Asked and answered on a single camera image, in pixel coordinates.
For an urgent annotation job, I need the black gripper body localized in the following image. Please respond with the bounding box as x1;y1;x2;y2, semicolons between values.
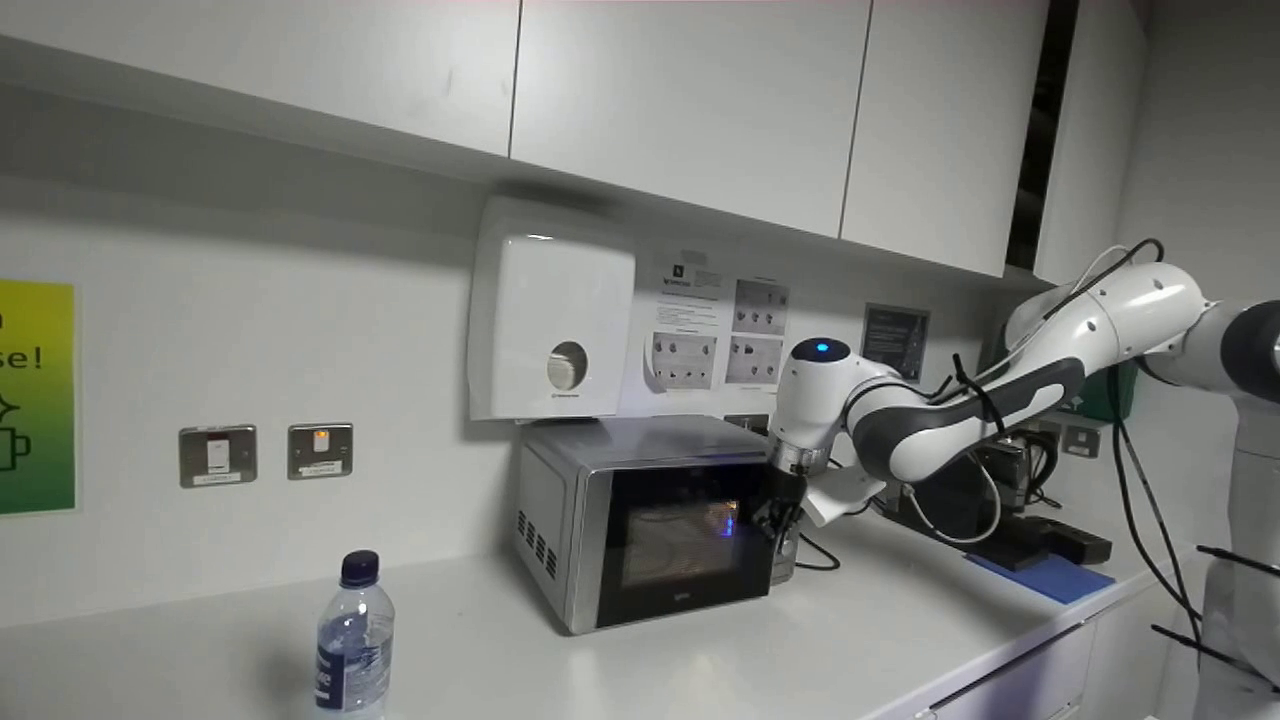
764;458;810;522

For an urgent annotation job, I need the black glass microwave door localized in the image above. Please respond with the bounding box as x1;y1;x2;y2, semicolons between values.
591;455;792;631

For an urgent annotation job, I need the silver microwave oven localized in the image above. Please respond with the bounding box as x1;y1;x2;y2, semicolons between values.
509;411;810;640

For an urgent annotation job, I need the white upper cabinet door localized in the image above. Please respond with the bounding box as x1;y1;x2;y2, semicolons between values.
0;0;525;161
509;0;877;242
834;0;1057;279

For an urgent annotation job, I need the black countertop machine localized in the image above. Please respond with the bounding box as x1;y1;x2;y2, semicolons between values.
898;427;1120;575

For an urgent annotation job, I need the blue mat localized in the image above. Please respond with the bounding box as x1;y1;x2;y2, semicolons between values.
962;549;1120;607

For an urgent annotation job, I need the white paper towel dispenser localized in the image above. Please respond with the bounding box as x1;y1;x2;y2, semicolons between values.
462;197;639;427

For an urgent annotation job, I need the green first aid box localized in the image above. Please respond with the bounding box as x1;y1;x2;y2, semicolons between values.
1079;361;1145;427

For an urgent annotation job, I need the clear water bottle blue cap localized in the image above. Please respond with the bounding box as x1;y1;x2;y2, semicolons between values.
311;549;400;720

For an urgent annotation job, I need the narrow white cabinet panel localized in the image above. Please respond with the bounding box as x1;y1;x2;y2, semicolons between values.
1035;0;1151;291

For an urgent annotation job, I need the black power cable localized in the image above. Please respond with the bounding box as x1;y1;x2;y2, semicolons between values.
792;522;846;579

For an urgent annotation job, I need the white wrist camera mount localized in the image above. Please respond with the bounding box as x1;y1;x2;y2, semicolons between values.
796;463;892;532

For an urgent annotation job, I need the white double wall socket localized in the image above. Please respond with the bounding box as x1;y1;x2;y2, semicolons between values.
643;327;719;397
724;333;787;387

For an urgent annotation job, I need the dark framed wall sign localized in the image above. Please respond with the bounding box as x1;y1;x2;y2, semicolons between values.
860;299;934;382

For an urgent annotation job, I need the white wall notice label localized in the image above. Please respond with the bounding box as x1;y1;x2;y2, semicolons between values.
637;248;734;335

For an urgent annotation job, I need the small steel wall socket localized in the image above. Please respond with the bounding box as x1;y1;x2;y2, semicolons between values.
1057;419;1109;463

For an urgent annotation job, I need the white base cabinet black handle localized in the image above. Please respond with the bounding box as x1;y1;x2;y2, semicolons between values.
862;557;1201;720

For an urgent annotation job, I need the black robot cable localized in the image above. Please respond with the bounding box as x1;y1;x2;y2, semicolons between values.
1109;397;1207;631

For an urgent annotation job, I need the green yellow wall poster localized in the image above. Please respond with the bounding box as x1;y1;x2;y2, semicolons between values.
0;274;81;520

